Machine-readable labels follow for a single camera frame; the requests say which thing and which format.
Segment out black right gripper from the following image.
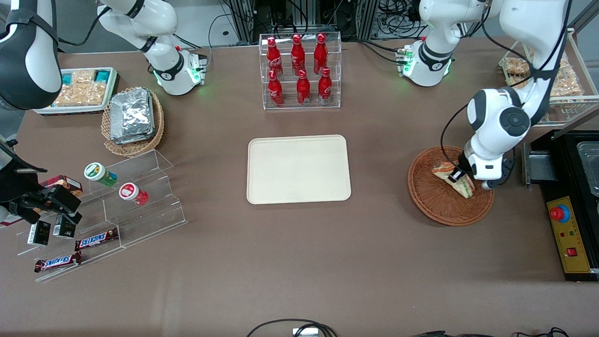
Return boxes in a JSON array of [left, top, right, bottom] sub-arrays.
[[0, 157, 84, 226]]

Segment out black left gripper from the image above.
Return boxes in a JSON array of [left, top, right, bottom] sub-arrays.
[[447, 149, 474, 184]]

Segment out triangular sandwich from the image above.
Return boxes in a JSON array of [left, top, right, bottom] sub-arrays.
[[431, 161, 475, 199]]

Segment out brown round wicker basket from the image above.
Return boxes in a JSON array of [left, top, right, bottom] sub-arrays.
[[407, 145, 495, 227]]

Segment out light tan wicker basket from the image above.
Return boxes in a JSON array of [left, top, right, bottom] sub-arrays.
[[101, 87, 165, 157]]

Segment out white snack tray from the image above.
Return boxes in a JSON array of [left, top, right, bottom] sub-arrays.
[[33, 67, 119, 116]]

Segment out cream rectangular tray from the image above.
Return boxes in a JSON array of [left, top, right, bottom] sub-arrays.
[[247, 134, 352, 205]]

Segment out small black box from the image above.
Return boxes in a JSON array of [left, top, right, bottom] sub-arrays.
[[52, 214, 77, 239], [27, 220, 51, 246]]

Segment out red-brown snack box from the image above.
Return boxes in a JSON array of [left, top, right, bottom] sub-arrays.
[[40, 175, 83, 197]]

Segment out brown Snickers bar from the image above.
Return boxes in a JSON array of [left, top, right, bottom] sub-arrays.
[[34, 251, 83, 273], [75, 227, 119, 251]]

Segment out green-lidded cup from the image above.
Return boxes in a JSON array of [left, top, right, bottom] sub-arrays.
[[84, 162, 118, 187]]

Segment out red-lidded cup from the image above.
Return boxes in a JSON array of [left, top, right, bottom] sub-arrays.
[[118, 183, 149, 205]]

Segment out clear acrylic stepped stand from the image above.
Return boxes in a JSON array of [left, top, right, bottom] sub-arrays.
[[16, 149, 189, 283]]

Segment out silver foil packet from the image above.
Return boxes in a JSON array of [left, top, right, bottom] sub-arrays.
[[109, 88, 155, 139], [112, 130, 156, 145]]

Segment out black machine housing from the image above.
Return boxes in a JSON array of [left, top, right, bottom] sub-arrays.
[[522, 129, 599, 282]]

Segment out clear bag of fried snacks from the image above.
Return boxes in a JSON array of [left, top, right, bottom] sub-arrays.
[[504, 57, 530, 76], [551, 70, 584, 99]]

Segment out yellow control panel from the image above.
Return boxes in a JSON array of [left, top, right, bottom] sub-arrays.
[[547, 196, 593, 274]]

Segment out steel pan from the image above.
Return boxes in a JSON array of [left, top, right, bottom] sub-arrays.
[[577, 140, 599, 197]]

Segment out red cola bottle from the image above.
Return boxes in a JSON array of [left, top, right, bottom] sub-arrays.
[[267, 37, 284, 78], [318, 67, 333, 105], [268, 70, 285, 107], [313, 33, 329, 75], [291, 34, 306, 75], [297, 69, 311, 106]]

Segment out clear acrylic bottle rack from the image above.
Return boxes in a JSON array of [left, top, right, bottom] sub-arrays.
[[259, 32, 342, 110]]

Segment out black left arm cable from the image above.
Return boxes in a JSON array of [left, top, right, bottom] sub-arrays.
[[440, 0, 572, 164]]

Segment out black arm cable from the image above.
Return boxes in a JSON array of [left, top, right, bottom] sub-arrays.
[[440, 0, 572, 164], [55, 6, 113, 47]]

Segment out grey metal bracket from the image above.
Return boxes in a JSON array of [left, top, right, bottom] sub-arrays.
[[523, 142, 560, 186]]

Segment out white wire rack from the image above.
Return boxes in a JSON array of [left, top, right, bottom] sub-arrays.
[[499, 28, 599, 127]]

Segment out tangled black cables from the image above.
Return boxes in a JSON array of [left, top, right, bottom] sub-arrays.
[[377, 0, 426, 39]]

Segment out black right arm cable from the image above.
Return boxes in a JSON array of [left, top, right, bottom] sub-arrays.
[[55, 6, 113, 47]]

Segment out thin black cable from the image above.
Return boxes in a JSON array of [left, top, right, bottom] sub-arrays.
[[524, 328, 570, 337]]

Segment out black aluminium frame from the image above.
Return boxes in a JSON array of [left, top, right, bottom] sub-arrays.
[[225, 0, 382, 44]]

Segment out looped black cable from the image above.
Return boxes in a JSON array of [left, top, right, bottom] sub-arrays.
[[247, 319, 338, 337]]

